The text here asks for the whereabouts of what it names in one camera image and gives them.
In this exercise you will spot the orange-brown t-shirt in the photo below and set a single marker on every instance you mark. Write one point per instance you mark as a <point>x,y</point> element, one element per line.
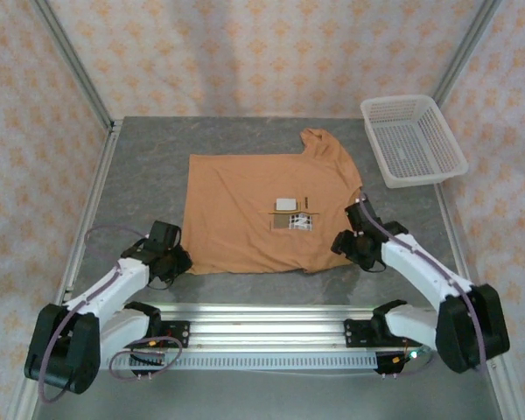
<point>245,197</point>

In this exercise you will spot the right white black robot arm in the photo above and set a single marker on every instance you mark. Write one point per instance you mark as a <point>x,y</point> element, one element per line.
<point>420,267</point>

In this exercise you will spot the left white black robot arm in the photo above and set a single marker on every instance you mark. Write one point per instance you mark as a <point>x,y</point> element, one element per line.
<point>109,289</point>

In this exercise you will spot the white plastic mesh basket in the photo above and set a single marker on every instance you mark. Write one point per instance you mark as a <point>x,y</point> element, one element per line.
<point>420,140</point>

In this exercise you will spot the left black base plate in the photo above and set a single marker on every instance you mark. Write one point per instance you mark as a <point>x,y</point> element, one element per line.
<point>177,334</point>

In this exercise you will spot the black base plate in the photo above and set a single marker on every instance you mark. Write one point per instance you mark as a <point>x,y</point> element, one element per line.
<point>356,334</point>
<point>177,334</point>

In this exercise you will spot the aluminium table side rail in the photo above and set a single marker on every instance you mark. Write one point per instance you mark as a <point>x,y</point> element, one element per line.
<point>102,166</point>
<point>443,205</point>

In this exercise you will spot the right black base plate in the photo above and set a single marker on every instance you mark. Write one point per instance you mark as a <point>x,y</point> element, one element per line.
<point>356,334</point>

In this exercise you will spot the wide aluminium mounting rail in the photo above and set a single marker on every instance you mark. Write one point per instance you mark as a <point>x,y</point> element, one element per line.
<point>267,328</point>

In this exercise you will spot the aluminium frame leg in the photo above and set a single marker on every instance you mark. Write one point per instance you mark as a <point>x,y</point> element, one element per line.
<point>22,409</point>
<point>514,402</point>

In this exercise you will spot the aluminium upright post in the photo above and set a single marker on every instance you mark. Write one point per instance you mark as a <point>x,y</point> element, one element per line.
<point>73,61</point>
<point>465,52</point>

